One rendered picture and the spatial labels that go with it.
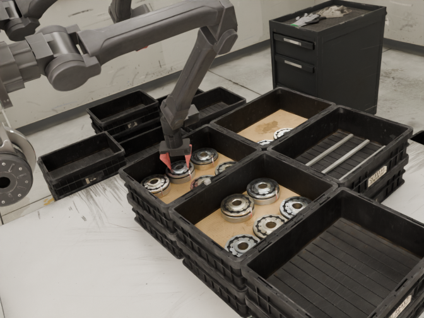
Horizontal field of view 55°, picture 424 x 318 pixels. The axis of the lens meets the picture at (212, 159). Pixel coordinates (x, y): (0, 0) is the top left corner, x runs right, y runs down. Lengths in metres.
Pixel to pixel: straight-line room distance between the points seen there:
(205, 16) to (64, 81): 0.32
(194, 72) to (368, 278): 0.68
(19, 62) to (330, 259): 0.85
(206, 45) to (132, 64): 3.27
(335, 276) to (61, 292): 0.82
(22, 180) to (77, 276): 0.42
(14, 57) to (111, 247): 0.84
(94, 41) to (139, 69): 3.49
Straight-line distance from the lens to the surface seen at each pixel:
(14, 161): 1.12
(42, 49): 0.82
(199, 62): 1.08
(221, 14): 0.95
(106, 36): 0.86
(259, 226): 1.18
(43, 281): 1.47
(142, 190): 1.28
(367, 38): 2.92
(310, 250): 1.15
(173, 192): 1.40
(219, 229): 1.23
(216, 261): 1.11
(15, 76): 0.80
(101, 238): 1.52
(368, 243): 1.19
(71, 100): 4.18
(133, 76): 4.32
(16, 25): 1.30
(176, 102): 1.22
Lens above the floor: 1.66
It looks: 33 degrees down
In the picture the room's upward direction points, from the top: 9 degrees counter-clockwise
